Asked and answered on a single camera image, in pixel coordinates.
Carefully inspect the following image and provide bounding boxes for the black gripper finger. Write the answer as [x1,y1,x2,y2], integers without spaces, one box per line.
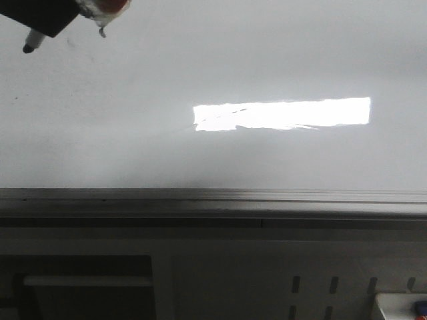
[1,0,80,38]

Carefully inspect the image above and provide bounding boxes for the white whiteboard marker pen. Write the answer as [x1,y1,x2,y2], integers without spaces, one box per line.
[23,29,45,54]

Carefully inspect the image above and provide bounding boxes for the red magnet taped to marker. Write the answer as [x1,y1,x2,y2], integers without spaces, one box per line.
[75,0,131,38]

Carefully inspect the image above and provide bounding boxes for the white whiteboard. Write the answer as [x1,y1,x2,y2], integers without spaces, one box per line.
[1,1,426,192]

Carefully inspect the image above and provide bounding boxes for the grey aluminium whiteboard tray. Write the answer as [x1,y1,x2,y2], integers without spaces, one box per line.
[1,188,426,228]

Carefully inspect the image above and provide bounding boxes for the white perforated metal panel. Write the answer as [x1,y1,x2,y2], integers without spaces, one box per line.
[151,240,426,319]

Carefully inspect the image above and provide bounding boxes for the white box with coloured items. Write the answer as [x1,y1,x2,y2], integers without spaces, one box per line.
[370,293,426,320]

